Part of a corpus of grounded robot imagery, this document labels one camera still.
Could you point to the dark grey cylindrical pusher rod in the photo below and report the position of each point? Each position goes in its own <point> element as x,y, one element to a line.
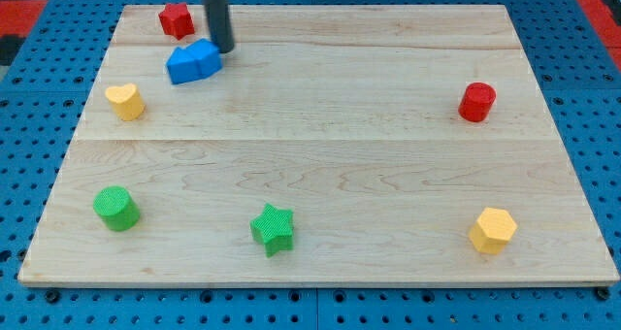
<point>219,24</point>

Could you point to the yellow heart block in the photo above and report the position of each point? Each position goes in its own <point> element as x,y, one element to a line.
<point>126,101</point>

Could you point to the red cylinder block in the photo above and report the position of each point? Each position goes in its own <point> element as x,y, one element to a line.
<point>477,101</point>

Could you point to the green star block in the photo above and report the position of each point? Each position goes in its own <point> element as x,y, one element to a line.
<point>273,229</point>

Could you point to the blue arrow-shaped block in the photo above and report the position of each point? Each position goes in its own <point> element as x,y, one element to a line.
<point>198,61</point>

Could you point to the light wooden board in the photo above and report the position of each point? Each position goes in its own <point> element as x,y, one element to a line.
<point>346,115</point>

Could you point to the green cylinder block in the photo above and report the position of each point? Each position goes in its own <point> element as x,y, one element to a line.
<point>116,208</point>

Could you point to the yellow hexagon block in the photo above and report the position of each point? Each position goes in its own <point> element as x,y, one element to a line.
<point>492,230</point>

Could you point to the red star block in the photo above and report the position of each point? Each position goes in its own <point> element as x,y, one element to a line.
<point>176,20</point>

